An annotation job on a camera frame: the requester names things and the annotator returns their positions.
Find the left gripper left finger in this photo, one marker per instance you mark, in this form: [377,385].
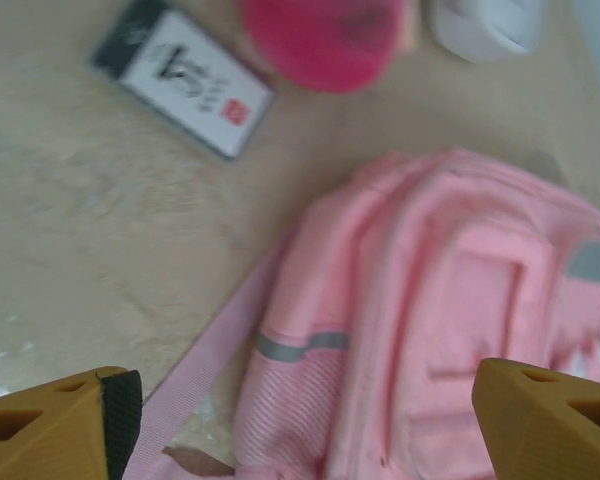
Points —
[45,430]

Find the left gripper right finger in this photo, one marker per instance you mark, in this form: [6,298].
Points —
[555,430]

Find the pink backpack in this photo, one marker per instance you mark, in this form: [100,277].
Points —
[430,300]

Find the small black white card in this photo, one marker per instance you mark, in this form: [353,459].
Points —
[190,85]

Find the white square case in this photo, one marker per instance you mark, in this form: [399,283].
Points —
[485,30]

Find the plush doll black hair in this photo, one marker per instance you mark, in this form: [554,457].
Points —
[325,45]

